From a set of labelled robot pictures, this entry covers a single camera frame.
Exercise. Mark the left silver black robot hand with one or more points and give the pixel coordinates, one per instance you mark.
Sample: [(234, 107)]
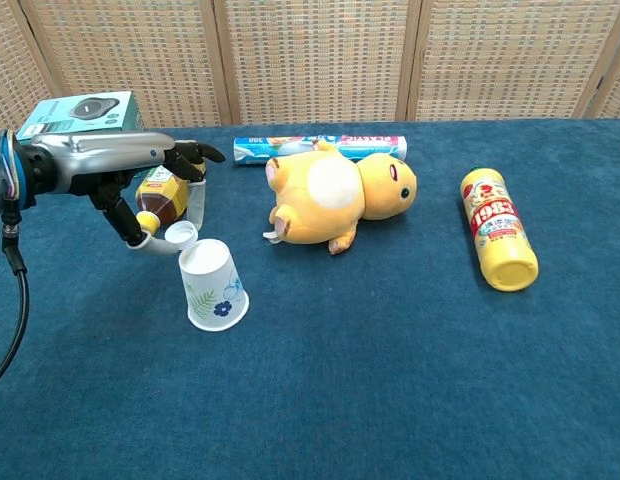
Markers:
[(100, 160)]

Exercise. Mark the small white bottle cap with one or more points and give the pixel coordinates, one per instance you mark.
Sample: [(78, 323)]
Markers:
[(181, 233)]

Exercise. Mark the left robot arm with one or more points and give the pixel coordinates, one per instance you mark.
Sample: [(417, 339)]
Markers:
[(5, 172)]

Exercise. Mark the teal speaker product box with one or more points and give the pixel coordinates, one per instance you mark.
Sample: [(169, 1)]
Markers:
[(85, 117)]

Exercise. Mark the yellow label tea bottle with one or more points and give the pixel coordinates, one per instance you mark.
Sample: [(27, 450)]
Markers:
[(162, 197)]

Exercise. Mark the white floral paper cup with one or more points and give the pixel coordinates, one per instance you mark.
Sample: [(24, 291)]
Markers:
[(212, 285)]

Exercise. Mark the yellow squeeze bottle red label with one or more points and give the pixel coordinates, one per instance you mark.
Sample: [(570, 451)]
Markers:
[(497, 230)]

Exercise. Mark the woven folding screen panel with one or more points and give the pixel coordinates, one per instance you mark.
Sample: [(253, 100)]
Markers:
[(15, 60), (135, 60), (315, 60), (615, 85), (510, 60)]

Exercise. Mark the yellow plush toy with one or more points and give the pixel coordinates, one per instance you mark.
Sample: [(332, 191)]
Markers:
[(330, 195)]

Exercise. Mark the blue table cloth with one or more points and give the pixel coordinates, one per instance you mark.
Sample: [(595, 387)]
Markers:
[(340, 375)]

